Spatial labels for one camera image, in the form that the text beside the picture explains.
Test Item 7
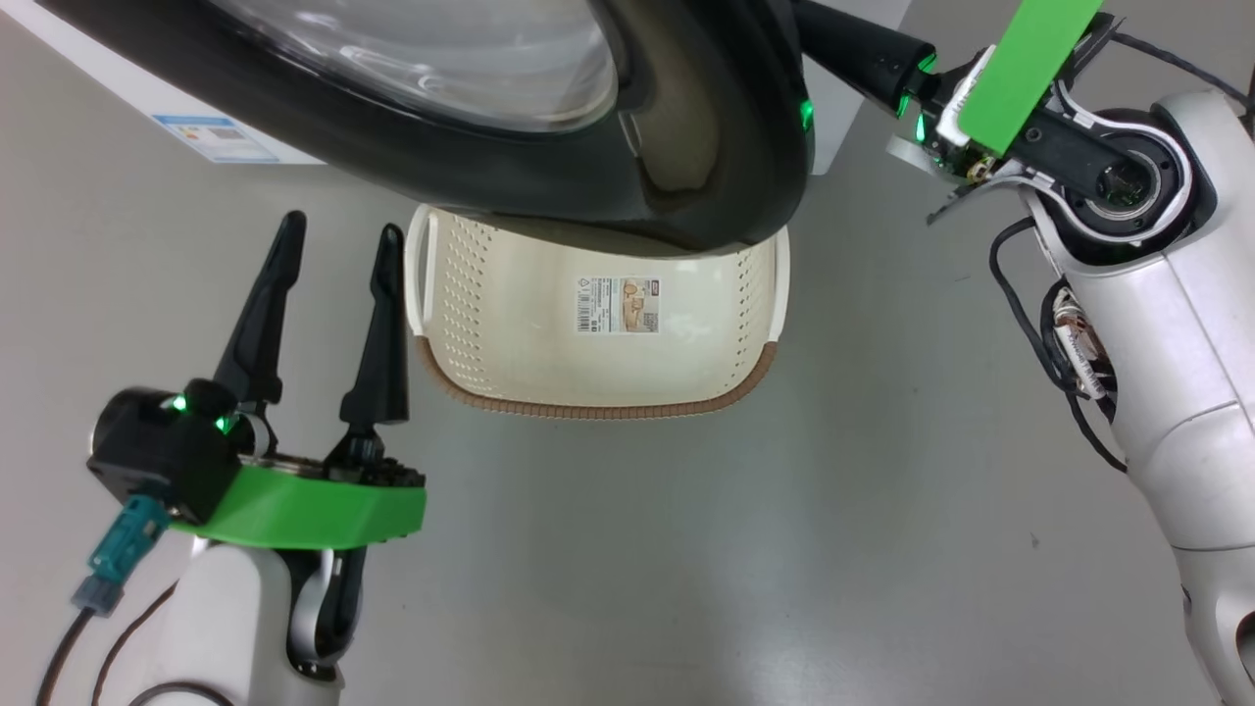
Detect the left teal cable connector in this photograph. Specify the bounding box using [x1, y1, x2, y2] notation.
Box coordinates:
[71, 495, 170, 617]

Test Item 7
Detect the cream perforated laundry basket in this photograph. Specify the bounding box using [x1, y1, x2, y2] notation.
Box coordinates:
[404, 204, 790, 421]

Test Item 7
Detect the black round glass washer door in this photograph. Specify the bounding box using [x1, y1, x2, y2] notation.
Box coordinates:
[34, 0, 815, 258]

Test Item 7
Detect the blue energy label sticker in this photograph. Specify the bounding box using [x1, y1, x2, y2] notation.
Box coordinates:
[152, 115, 277, 165]

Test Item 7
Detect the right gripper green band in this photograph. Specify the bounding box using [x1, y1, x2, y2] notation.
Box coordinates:
[794, 0, 1106, 187]

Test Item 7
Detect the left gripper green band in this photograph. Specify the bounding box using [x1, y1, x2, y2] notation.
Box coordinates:
[172, 211, 427, 550]

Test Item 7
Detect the thin black cable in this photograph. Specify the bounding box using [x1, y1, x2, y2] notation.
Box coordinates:
[988, 218, 1129, 474]
[34, 606, 99, 706]
[1113, 31, 1255, 107]
[90, 583, 236, 706]

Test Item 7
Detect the paper label inside basket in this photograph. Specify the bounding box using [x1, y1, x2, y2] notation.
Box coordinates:
[577, 277, 661, 334]

